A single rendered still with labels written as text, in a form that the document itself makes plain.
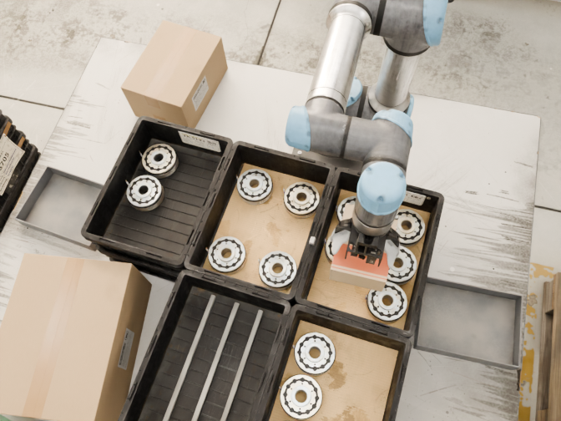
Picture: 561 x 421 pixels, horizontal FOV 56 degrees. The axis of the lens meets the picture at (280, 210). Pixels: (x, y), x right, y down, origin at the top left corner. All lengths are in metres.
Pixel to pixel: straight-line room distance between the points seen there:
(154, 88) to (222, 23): 1.39
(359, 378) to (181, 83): 1.03
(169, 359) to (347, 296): 0.49
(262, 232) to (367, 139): 0.65
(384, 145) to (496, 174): 0.94
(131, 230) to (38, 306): 0.31
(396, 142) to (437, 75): 1.99
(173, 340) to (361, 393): 0.50
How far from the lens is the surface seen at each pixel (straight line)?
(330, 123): 0.91
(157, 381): 1.43
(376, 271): 1.14
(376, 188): 0.84
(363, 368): 1.39
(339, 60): 1.03
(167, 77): 1.77
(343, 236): 1.11
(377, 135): 0.91
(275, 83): 1.91
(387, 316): 1.39
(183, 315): 1.45
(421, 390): 1.54
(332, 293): 1.42
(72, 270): 1.50
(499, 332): 1.62
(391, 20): 1.19
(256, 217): 1.50
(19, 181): 2.51
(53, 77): 3.13
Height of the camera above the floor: 2.20
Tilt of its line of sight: 66 degrees down
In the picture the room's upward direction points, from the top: 7 degrees counter-clockwise
